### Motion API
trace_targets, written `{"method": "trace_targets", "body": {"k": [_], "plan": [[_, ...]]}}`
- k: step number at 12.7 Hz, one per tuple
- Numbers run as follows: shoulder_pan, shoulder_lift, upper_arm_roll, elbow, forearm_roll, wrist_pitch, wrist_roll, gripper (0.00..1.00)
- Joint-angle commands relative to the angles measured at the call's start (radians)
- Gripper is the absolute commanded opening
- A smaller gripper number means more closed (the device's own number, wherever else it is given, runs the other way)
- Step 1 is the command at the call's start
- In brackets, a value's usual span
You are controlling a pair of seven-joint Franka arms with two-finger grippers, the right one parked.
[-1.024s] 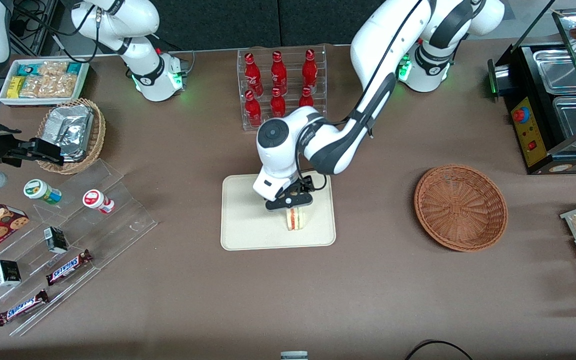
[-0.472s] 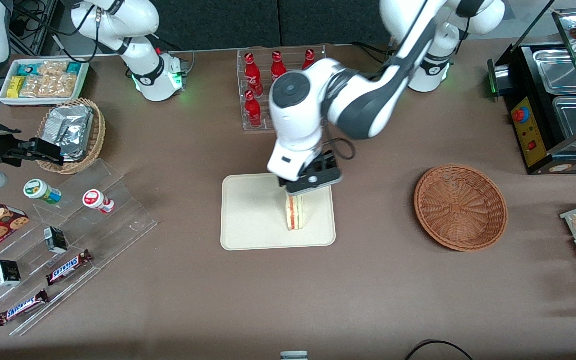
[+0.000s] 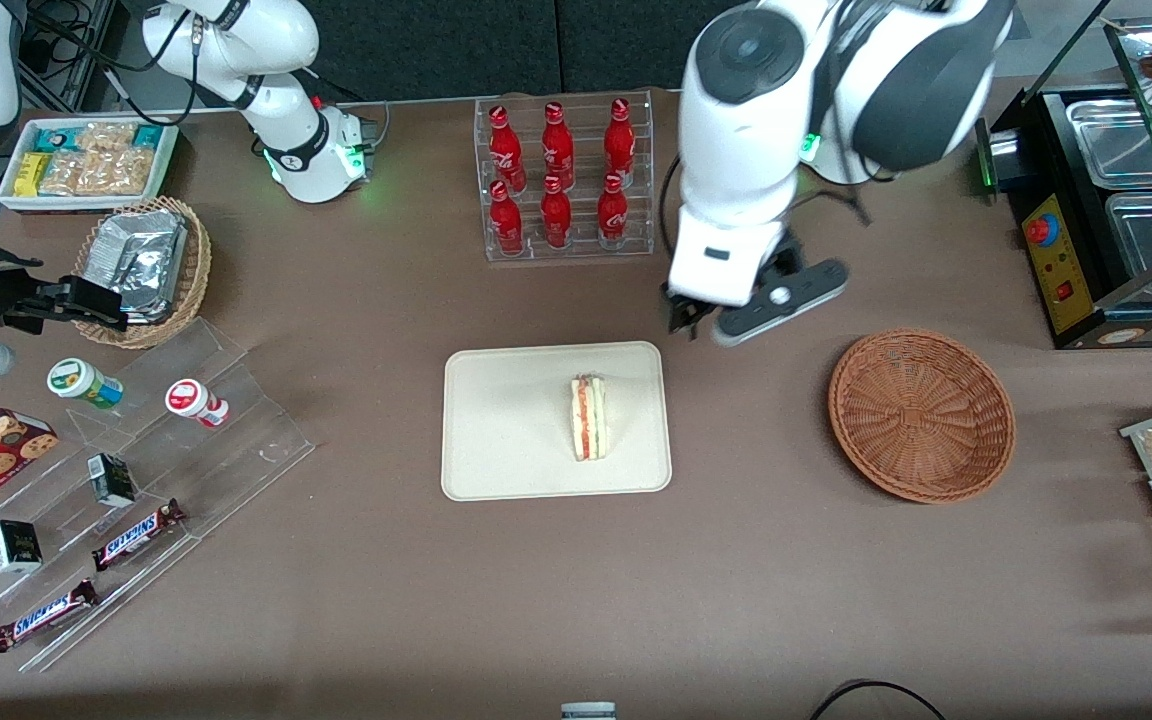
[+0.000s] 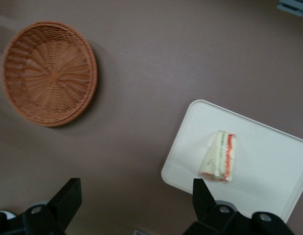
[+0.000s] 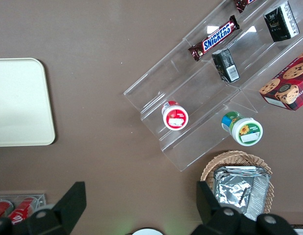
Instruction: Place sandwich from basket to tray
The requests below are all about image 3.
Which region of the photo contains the red cola bottle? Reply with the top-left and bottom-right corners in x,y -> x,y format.
488,104 -> 527,191
597,172 -> 630,249
604,97 -> 637,181
540,175 -> 573,250
489,180 -> 525,256
542,101 -> 575,186

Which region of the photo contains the black looped cable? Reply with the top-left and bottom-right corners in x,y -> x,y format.
809,679 -> 947,720

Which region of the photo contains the green lid yogurt cup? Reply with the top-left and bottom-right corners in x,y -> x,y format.
46,358 -> 124,411

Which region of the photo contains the Snickers chocolate bar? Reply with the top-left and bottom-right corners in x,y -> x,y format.
91,499 -> 186,572
0,579 -> 99,653

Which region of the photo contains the crinkled foil packet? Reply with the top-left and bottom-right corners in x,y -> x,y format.
108,232 -> 182,319

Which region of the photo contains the light wicker basket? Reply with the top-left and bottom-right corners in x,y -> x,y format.
71,196 -> 213,350

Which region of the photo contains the clear acrylic bottle rack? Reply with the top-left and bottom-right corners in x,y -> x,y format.
474,88 -> 655,263

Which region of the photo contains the brown wicker basket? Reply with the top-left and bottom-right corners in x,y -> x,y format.
827,329 -> 1017,504

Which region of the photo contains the black cable bundle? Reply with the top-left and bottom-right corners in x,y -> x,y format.
21,0 -> 122,111

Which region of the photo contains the white snack tray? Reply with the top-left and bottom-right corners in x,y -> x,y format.
0,115 -> 180,213

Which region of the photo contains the red lid yogurt cup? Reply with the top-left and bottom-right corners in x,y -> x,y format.
165,378 -> 230,429

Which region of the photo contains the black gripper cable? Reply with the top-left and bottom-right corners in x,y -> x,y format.
658,152 -> 687,293

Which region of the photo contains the cream rectangular plastic tray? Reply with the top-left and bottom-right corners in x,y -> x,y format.
441,341 -> 674,502

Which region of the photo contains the triangular sandwich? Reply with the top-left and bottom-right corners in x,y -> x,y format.
569,374 -> 609,462

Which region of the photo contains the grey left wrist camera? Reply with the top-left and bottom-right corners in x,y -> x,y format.
714,258 -> 849,348

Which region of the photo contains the black food warmer machine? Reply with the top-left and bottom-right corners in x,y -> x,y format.
976,15 -> 1152,351

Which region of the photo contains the clear bag of crackers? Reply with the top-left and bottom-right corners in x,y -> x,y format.
76,122 -> 137,156
101,148 -> 157,196
39,150 -> 107,196

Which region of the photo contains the small black carton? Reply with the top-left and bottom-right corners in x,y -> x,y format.
0,519 -> 44,574
87,452 -> 137,509

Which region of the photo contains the yellow snack packet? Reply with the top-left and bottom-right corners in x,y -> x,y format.
14,152 -> 52,198

